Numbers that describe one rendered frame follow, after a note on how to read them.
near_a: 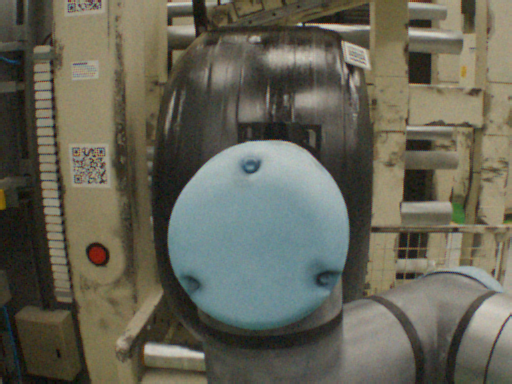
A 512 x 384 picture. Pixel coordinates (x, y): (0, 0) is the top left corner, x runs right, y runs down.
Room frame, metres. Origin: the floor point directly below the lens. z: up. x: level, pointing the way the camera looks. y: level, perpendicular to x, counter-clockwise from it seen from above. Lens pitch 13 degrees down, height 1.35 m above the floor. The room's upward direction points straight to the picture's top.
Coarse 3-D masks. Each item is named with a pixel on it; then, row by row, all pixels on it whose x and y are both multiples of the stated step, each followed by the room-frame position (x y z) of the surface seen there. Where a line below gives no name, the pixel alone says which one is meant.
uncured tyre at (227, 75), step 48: (192, 48) 0.67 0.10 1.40; (240, 48) 0.64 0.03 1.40; (288, 48) 0.64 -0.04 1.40; (336, 48) 0.65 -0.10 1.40; (192, 96) 0.58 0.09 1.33; (240, 96) 0.58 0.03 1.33; (288, 96) 0.57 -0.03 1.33; (336, 96) 0.57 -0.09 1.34; (192, 144) 0.55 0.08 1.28; (336, 144) 0.54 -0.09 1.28
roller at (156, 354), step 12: (144, 348) 0.66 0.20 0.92; (156, 348) 0.66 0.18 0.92; (168, 348) 0.66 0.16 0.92; (180, 348) 0.66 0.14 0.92; (192, 348) 0.66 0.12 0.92; (144, 360) 0.65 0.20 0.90; (156, 360) 0.65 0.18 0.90; (168, 360) 0.65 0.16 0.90; (180, 360) 0.65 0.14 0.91; (192, 360) 0.65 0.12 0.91
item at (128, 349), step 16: (160, 288) 0.84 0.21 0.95; (144, 304) 0.77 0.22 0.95; (160, 304) 0.80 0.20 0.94; (144, 320) 0.71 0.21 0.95; (160, 320) 0.79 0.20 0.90; (128, 336) 0.65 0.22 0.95; (144, 336) 0.69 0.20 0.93; (160, 336) 0.78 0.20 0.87; (128, 352) 0.62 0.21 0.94; (128, 368) 0.62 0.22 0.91; (144, 368) 0.66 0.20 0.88
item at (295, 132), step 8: (240, 128) 0.39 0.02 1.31; (256, 128) 0.33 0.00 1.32; (264, 128) 0.33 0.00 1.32; (272, 128) 0.33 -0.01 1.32; (280, 128) 0.33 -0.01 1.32; (288, 128) 0.33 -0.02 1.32; (296, 128) 0.32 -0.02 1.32; (304, 128) 0.38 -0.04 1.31; (312, 128) 0.38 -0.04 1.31; (320, 128) 0.38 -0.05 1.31; (240, 136) 0.39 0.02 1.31; (256, 136) 0.33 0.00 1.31; (264, 136) 0.33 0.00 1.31; (272, 136) 0.33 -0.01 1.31; (280, 136) 0.33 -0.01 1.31; (288, 136) 0.33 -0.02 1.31; (296, 136) 0.32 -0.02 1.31; (304, 136) 0.41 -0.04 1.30; (320, 136) 0.38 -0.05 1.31; (296, 144) 0.32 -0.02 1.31; (304, 144) 0.38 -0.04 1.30; (320, 144) 0.38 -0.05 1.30; (312, 152) 0.38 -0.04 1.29; (320, 152) 0.38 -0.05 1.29; (320, 160) 0.38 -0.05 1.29
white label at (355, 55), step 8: (344, 48) 0.65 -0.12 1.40; (352, 48) 0.66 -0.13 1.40; (360, 48) 0.67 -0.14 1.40; (344, 56) 0.63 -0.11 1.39; (352, 56) 0.64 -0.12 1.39; (360, 56) 0.65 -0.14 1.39; (368, 56) 0.66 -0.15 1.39; (352, 64) 0.62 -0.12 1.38; (360, 64) 0.63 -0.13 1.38; (368, 64) 0.63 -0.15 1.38
